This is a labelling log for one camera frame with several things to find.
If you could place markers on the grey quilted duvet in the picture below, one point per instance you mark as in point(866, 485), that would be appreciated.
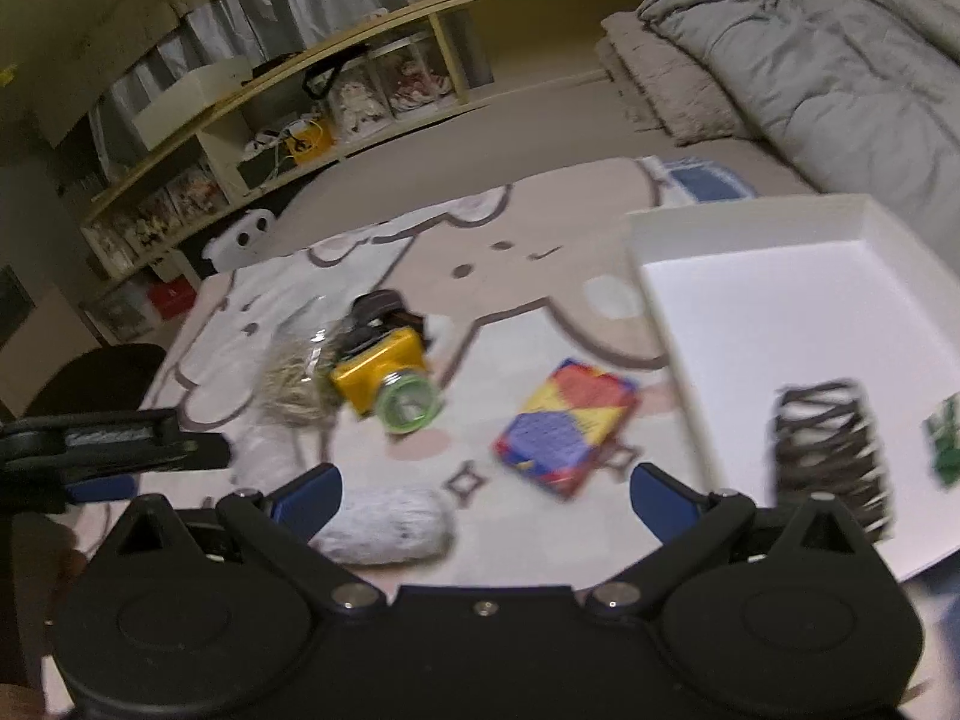
point(840, 60)

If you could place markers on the black chair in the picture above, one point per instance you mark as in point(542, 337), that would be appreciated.
point(97, 379)

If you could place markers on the yellow box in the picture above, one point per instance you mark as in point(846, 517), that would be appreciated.
point(311, 141)

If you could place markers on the clear bag of rubber bands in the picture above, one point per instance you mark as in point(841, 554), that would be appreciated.
point(300, 375)

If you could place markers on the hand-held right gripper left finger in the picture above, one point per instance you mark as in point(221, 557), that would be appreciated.
point(309, 501)

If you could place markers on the clear storage boxes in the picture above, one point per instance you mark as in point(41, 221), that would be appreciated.
point(390, 86)

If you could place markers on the white box on shelf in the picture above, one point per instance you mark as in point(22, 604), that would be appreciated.
point(187, 101)

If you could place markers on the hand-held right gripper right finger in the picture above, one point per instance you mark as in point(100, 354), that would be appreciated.
point(664, 506)

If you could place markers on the beige fluffy blanket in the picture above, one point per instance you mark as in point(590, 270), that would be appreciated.
point(667, 75)

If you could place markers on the yellow toy camera green lens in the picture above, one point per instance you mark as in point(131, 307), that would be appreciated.
point(375, 375)

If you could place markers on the colourful patterned packet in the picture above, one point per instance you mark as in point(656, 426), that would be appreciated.
point(566, 427)

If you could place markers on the printed cartoon blanket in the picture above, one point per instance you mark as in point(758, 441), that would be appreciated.
point(525, 285)

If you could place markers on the white shallow cardboard box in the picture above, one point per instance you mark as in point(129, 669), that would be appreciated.
point(795, 315)

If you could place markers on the red box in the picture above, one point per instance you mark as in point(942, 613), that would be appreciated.
point(174, 298)

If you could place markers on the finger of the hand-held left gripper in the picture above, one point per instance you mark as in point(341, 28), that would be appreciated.
point(101, 487)

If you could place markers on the small green packet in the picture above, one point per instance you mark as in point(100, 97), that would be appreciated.
point(946, 442)

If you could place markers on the white grey fuzzy roll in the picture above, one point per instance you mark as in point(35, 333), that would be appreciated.
point(390, 529)

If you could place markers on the long wooden shelf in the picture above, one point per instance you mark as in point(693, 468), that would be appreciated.
point(225, 112)

